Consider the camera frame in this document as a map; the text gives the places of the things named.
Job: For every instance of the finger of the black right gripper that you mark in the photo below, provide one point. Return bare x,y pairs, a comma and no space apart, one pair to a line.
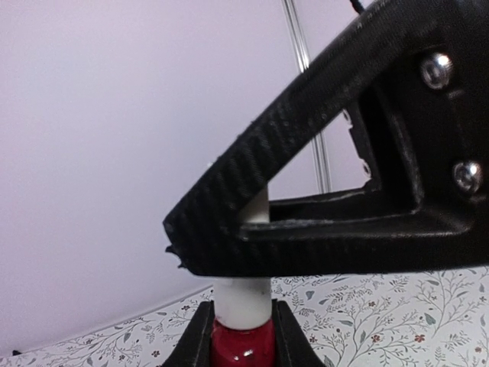
414,77

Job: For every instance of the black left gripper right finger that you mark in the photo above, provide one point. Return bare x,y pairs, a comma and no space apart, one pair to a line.
291,345

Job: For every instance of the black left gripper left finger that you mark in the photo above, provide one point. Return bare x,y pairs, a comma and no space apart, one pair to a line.
193,348

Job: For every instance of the red nail polish bottle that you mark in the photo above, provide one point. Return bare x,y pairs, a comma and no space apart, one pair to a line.
243,348

